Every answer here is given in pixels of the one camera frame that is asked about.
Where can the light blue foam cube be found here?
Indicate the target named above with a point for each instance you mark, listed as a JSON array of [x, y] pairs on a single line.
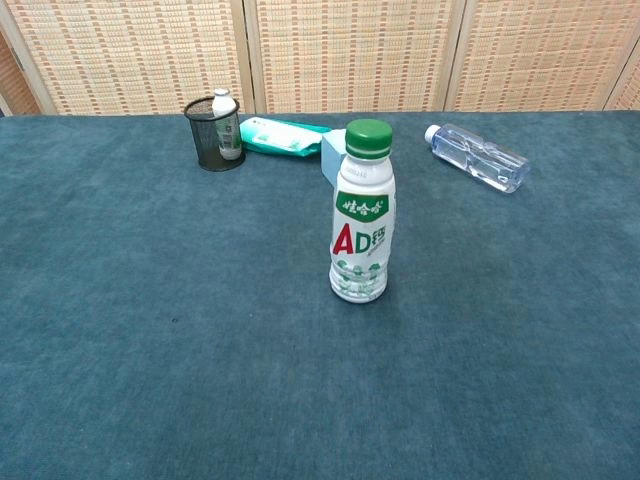
[[330, 155]]

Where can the small white yogurt bottle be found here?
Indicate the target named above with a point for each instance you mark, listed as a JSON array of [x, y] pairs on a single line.
[[223, 106]]

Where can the woven bamboo screen panel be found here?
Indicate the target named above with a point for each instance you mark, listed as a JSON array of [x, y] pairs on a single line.
[[540, 50], [130, 50], [350, 50], [15, 85], [629, 92]]

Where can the blue felt table cloth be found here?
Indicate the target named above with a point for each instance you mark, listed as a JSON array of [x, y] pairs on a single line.
[[150, 350]]

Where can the green plastic bottle cap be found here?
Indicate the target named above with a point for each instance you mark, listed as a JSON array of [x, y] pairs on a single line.
[[369, 137]]

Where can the green wet wipes pack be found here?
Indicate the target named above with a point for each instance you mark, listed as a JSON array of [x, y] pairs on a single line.
[[280, 137]]

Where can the white AD milk drink bottle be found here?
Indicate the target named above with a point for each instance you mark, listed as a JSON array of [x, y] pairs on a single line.
[[362, 225]]

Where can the black mesh pen cup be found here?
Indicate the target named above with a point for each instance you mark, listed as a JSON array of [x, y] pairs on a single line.
[[205, 145]]

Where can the clear plastic water bottle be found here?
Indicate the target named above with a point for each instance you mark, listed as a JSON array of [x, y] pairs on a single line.
[[475, 155]]

